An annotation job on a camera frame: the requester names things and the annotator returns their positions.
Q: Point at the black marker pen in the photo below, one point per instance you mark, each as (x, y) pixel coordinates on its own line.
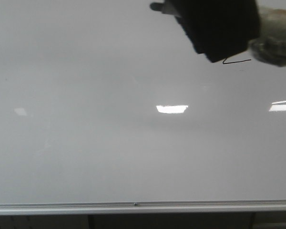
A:
(157, 6)

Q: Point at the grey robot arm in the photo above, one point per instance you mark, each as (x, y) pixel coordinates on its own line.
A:
(270, 46)

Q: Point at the white whiteboard with aluminium frame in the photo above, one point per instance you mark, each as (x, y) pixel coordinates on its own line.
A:
(106, 108)

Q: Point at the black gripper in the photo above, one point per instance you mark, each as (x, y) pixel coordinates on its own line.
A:
(217, 28)

